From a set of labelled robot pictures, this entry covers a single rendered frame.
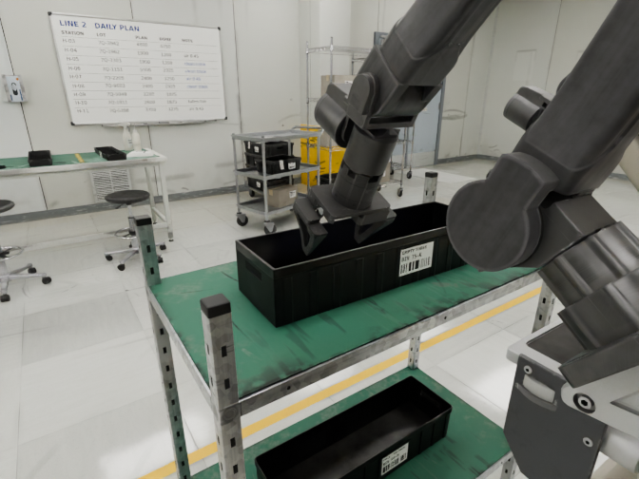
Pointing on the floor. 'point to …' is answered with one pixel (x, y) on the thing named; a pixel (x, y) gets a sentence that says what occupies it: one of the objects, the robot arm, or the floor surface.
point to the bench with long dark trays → (80, 163)
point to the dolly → (261, 157)
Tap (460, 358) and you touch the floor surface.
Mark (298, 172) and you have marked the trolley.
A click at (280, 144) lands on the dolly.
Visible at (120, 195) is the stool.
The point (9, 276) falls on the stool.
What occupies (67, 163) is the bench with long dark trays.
